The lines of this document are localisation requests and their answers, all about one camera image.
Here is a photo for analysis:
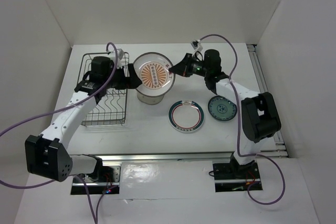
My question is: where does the green red ring plate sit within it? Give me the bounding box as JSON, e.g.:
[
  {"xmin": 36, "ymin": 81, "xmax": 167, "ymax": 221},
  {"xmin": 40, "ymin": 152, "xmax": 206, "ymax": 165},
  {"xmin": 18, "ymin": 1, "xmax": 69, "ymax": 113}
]
[{"xmin": 168, "ymin": 100, "xmax": 205, "ymax": 133}]

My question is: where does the blue floral plate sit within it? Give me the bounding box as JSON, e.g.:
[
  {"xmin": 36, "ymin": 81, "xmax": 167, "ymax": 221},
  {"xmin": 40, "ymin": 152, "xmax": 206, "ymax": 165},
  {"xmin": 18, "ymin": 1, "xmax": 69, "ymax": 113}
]
[{"xmin": 207, "ymin": 95, "xmax": 237, "ymax": 122}]

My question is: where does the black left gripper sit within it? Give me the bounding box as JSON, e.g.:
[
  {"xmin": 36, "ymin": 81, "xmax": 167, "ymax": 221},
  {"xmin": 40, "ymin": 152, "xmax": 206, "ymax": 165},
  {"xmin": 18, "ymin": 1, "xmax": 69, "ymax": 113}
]
[{"xmin": 103, "ymin": 63, "xmax": 142, "ymax": 90}]

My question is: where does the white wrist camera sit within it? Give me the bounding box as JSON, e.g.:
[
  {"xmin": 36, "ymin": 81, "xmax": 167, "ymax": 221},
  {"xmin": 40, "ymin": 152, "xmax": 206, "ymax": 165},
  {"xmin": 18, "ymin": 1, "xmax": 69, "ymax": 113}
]
[
  {"xmin": 191, "ymin": 39, "xmax": 203, "ymax": 52},
  {"xmin": 107, "ymin": 49, "xmax": 124, "ymax": 69}
]

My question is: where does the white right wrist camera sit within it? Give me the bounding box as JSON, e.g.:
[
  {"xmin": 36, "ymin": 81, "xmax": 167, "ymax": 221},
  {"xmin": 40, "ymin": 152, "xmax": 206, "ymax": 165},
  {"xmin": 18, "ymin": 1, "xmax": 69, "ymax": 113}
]
[{"xmin": 191, "ymin": 39, "xmax": 203, "ymax": 52}]

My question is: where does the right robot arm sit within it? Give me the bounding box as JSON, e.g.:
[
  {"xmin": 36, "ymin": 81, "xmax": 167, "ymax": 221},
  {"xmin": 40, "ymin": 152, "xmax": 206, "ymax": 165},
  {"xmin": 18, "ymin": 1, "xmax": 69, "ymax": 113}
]
[{"xmin": 169, "ymin": 49, "xmax": 281, "ymax": 178}]

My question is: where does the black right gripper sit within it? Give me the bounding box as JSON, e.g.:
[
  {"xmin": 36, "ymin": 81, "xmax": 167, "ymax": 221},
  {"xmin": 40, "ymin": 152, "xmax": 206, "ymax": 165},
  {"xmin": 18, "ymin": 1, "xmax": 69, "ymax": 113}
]
[{"xmin": 169, "ymin": 53, "xmax": 209, "ymax": 78}]

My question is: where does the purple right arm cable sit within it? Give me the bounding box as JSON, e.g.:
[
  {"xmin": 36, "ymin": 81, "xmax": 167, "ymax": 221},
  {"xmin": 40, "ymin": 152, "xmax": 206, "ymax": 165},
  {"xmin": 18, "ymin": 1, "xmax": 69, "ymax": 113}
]
[{"xmin": 201, "ymin": 34, "xmax": 286, "ymax": 205}]

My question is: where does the aluminium frame rail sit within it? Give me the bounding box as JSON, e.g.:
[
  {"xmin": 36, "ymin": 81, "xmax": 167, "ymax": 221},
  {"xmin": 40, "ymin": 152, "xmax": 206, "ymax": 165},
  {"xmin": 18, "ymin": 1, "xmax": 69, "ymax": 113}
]
[{"xmin": 247, "ymin": 44, "xmax": 289, "ymax": 158}]

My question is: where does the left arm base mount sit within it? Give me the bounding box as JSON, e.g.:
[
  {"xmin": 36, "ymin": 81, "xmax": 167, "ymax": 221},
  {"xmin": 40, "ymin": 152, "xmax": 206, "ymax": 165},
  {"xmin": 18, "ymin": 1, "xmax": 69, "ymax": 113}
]
[{"xmin": 70, "ymin": 154, "xmax": 121, "ymax": 195}]

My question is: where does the clear glass plate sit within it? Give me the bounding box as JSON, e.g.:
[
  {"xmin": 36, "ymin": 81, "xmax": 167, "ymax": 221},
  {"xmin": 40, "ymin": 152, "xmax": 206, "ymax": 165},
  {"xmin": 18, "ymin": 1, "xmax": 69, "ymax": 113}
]
[{"xmin": 136, "ymin": 91, "xmax": 165, "ymax": 105}]

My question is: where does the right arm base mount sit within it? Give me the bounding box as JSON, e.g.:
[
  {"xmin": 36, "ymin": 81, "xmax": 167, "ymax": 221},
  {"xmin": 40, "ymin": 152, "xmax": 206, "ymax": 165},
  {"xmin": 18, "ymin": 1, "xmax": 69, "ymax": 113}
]
[{"xmin": 208, "ymin": 155, "xmax": 263, "ymax": 193}]

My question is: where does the orange sunburst plate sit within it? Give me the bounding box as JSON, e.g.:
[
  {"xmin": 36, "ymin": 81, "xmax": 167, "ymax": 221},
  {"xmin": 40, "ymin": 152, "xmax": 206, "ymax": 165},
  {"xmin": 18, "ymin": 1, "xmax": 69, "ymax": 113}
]
[{"xmin": 133, "ymin": 52, "xmax": 175, "ymax": 98}]

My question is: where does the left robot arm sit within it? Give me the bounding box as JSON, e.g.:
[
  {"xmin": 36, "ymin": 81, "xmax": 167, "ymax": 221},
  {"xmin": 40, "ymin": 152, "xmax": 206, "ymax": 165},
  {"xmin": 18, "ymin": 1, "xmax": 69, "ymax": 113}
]
[{"xmin": 25, "ymin": 49, "xmax": 142, "ymax": 182}]

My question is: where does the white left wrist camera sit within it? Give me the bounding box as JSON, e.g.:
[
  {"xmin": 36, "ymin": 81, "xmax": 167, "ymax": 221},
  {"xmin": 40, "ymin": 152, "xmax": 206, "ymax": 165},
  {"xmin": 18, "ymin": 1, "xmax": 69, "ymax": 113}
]
[{"xmin": 107, "ymin": 49, "xmax": 124, "ymax": 69}]

